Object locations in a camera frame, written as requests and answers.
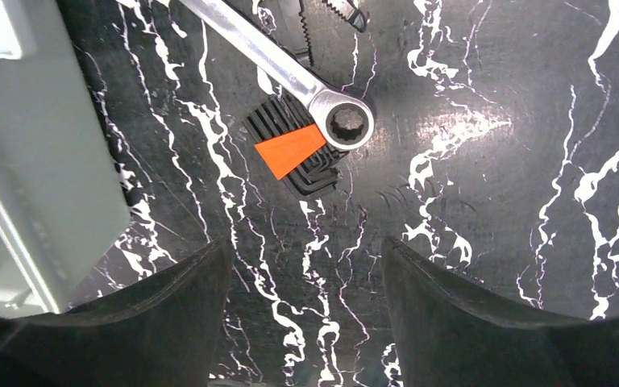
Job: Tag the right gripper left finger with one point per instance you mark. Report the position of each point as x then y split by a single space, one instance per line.
160 331

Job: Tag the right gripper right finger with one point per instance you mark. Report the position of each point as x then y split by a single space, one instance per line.
449 331

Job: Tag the green plastic tool box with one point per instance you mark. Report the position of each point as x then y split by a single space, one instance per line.
61 203

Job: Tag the orange black small tool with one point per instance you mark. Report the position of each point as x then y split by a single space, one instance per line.
290 144

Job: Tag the silver combination wrench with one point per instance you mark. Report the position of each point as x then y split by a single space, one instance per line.
321 100

